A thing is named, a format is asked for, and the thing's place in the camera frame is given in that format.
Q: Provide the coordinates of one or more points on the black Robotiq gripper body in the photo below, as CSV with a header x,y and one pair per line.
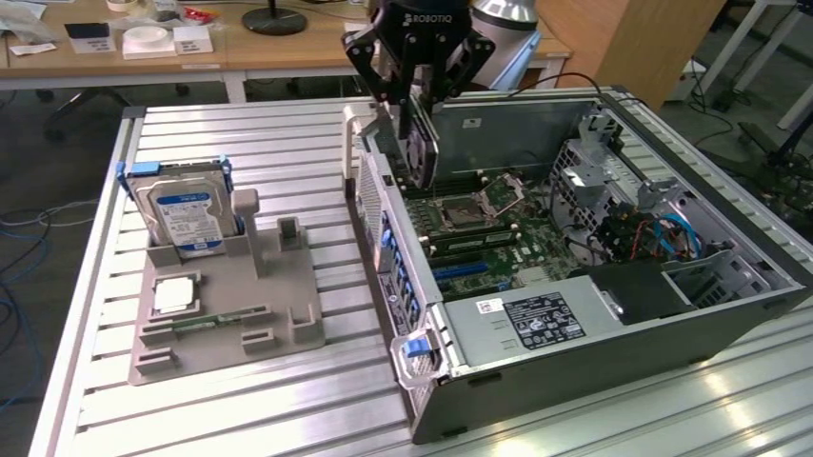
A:
x,y
422,33

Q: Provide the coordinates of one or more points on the graphics card with metal bracket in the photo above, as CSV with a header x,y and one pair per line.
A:
x,y
422,157

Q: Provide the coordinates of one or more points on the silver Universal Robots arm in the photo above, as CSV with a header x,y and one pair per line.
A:
x,y
507,9

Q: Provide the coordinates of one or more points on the black round lamp base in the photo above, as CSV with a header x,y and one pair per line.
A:
x,y
273,21

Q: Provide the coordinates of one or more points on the wooden cabinet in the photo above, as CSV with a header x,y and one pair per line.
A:
x,y
636,43

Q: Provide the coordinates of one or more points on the plain white box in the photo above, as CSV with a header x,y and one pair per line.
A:
x,y
191,40

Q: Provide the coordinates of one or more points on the red packet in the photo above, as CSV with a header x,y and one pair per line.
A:
x,y
196,14

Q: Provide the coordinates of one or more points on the metal socket cover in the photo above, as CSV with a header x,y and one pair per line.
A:
x,y
505,192

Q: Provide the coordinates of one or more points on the silver metal disk bay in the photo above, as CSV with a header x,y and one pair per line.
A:
x,y
585,185

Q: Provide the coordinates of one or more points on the CPU socket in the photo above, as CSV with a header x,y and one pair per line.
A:
x,y
461,212

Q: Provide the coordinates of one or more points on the black RAM stick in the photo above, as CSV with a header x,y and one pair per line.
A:
x,y
477,243

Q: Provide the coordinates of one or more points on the green motherboard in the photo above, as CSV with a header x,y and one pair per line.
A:
x,y
533,243

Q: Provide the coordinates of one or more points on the white box with black top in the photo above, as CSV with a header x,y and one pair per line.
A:
x,y
92,45

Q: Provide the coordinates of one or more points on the hard disk with blue caddy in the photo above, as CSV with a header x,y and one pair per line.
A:
x,y
178,209

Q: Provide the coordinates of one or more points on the blue expansion slot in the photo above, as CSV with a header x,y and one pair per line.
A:
x,y
461,271

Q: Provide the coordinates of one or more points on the wooden desk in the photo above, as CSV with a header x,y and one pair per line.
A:
x,y
76,62

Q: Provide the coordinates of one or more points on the white paper label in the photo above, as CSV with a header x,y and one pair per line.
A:
x,y
32,48

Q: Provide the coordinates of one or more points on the grey parts rack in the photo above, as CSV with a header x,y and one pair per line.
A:
x,y
222,285

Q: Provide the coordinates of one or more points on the black plastic shroud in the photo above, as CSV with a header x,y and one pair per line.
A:
x,y
636,290

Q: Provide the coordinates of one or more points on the grey power supply unit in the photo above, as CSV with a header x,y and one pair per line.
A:
x,y
546,319

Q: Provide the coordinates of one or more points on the silver CPU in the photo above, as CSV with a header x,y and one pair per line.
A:
x,y
172,296

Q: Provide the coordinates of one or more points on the green RAM stick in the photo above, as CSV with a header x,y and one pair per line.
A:
x,y
216,320

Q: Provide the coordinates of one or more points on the open black PC case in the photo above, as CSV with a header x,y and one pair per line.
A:
x,y
572,381

